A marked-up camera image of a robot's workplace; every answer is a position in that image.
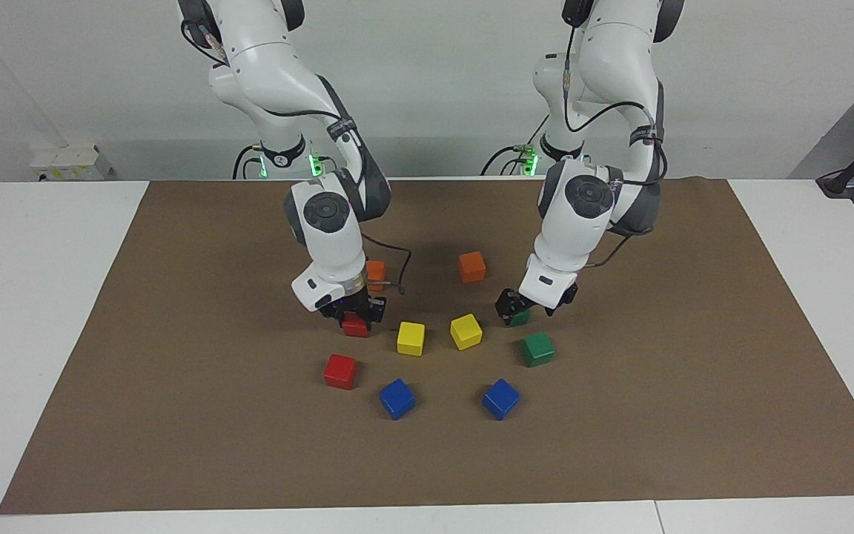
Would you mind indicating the red cube block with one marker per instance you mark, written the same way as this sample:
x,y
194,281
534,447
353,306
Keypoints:
x,y
355,328
339,371

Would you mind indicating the green cube block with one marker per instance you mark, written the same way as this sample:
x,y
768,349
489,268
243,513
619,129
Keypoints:
x,y
521,320
538,349

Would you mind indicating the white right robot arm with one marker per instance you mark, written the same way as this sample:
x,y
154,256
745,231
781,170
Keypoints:
x,y
330,237

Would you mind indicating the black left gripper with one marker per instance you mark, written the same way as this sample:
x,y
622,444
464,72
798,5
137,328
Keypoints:
x,y
520,299

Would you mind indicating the yellow cube block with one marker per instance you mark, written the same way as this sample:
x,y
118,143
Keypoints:
x,y
411,339
466,331

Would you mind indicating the brown table mat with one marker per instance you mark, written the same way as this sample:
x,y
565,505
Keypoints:
x,y
620,415

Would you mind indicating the white wall power box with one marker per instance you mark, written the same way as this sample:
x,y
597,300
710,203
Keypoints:
x,y
71,159

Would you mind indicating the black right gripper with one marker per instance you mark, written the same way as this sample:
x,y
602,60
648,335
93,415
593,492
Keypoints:
x,y
354,302

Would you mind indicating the blue cube block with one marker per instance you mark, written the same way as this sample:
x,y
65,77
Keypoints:
x,y
396,399
501,399

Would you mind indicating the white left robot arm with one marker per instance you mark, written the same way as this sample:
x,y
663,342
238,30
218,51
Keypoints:
x,y
575,215

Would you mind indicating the orange cube block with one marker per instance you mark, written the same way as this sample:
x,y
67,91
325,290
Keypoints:
x,y
472,268
376,273

